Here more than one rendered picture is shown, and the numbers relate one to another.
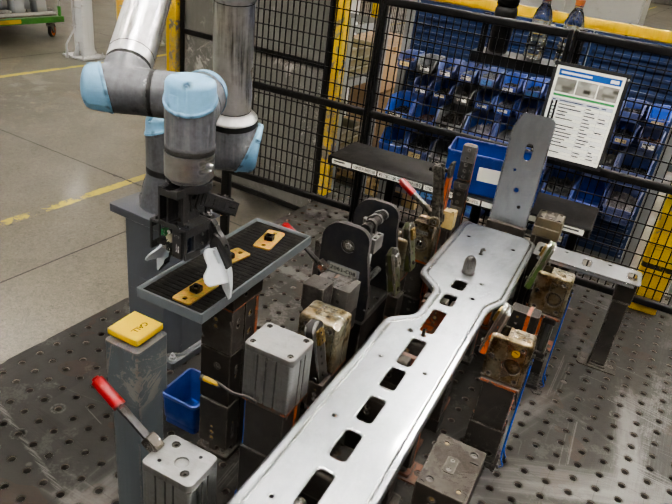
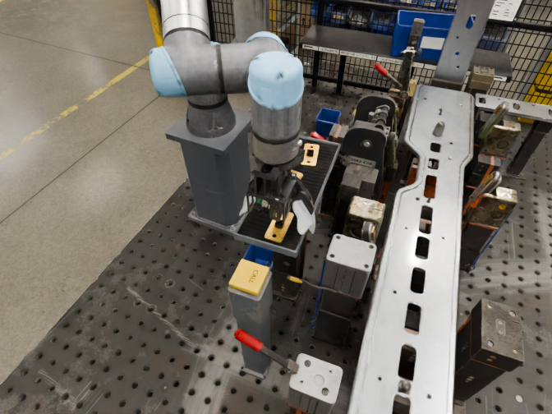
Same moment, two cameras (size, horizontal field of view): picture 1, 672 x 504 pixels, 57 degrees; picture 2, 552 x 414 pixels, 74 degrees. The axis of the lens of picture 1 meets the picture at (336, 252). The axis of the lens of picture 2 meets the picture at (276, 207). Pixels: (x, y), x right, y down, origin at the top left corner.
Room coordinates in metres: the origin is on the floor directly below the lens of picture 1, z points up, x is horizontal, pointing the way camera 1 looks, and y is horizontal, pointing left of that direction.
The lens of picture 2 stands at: (0.41, 0.26, 1.76)
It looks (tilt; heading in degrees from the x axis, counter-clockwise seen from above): 48 degrees down; 357
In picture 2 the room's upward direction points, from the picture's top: straight up
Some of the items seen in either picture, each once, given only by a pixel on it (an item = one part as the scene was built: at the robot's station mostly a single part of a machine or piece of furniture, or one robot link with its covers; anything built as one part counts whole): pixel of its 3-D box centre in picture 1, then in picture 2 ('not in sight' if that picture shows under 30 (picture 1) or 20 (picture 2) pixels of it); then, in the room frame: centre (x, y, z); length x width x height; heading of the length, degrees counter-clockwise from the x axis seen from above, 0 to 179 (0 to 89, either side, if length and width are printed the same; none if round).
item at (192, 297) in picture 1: (196, 289); (279, 223); (0.91, 0.23, 1.17); 0.08 x 0.04 x 0.01; 156
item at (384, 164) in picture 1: (458, 184); (401, 50); (2.01, -0.38, 1.01); 0.90 x 0.22 x 0.03; 67
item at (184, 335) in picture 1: (171, 274); (218, 171); (1.38, 0.41, 0.90); 0.21 x 0.21 x 0.40; 62
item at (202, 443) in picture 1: (228, 360); (290, 245); (1.03, 0.19, 0.92); 0.10 x 0.08 x 0.45; 157
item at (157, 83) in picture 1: (191, 97); (257, 66); (0.99, 0.26, 1.47); 0.11 x 0.11 x 0.08; 5
